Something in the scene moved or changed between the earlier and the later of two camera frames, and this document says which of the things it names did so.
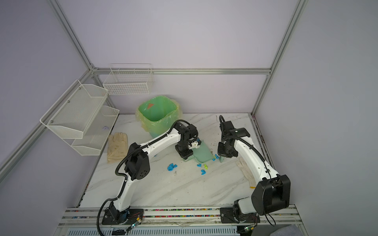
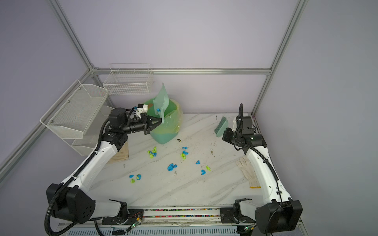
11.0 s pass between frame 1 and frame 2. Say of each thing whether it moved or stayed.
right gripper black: moved
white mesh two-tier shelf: stayed
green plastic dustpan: moved
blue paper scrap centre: stayed
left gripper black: moved
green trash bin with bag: stayed
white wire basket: stayed
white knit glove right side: stayed
